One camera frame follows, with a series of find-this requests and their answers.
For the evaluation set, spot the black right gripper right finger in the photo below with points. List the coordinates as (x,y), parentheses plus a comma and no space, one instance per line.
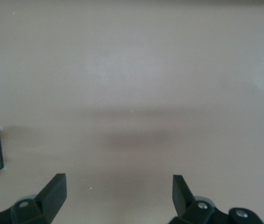
(185,207)

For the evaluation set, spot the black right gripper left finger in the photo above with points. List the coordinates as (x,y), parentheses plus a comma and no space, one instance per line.
(48,203)

